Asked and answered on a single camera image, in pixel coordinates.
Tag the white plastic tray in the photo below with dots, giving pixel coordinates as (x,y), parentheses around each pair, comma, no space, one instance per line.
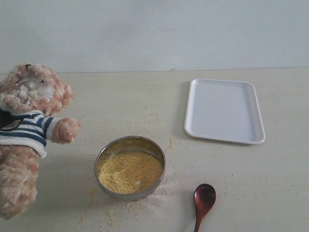
(224,110)

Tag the steel bowl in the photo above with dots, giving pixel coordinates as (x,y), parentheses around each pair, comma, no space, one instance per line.
(127,144)

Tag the dark red wooden spoon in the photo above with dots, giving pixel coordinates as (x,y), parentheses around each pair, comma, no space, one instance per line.
(204,199)

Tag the tan teddy bear striped sweater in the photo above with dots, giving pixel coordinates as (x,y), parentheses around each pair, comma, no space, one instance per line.
(30,97)

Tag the yellow millet grains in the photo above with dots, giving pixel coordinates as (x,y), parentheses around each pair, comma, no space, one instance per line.
(129,172)

